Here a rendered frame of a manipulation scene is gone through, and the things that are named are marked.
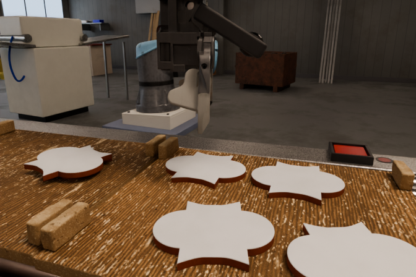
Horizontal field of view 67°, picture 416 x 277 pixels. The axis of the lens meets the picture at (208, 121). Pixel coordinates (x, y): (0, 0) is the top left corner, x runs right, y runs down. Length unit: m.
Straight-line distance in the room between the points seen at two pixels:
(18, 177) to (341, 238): 0.47
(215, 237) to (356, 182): 0.27
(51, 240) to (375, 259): 0.32
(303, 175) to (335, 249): 0.17
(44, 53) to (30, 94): 0.59
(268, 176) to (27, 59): 4.38
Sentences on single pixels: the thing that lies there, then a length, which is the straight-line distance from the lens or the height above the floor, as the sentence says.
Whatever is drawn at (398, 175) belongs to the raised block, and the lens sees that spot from 0.56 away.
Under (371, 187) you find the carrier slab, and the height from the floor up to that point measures 0.94.
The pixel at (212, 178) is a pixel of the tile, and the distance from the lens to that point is 0.48.
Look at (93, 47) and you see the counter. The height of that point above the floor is 0.81.
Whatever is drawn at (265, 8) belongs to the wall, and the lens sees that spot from 9.46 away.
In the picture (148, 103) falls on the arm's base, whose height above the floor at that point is 0.94.
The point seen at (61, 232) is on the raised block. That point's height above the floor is 0.95.
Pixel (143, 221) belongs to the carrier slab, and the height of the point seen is 0.94.
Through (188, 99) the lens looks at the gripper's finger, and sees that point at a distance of 0.44.
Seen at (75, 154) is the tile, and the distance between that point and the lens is 0.60.
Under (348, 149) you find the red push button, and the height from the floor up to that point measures 0.93.
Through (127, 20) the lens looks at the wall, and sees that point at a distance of 11.50.
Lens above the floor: 1.16
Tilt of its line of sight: 15 degrees down
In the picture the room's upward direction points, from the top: straight up
